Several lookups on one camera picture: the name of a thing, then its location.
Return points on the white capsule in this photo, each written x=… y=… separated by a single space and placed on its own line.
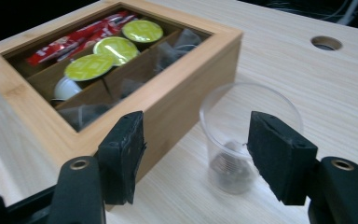
x=65 y=88

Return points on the red stick packet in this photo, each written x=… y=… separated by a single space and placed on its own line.
x=102 y=34
x=52 y=48

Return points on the wooden tea box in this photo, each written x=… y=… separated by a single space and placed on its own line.
x=180 y=93

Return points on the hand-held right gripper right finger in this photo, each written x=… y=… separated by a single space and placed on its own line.
x=279 y=155

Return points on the green lid capsule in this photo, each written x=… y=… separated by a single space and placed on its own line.
x=116 y=49
x=143 y=31
x=88 y=67

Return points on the white desk stand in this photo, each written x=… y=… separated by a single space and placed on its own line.
x=349 y=12

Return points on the clear plastic cup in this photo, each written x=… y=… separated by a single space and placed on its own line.
x=230 y=109

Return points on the dark pyramid tea bag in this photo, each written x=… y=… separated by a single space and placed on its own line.
x=180 y=43
x=84 y=115

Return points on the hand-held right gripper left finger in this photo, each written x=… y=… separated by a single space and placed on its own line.
x=121 y=155

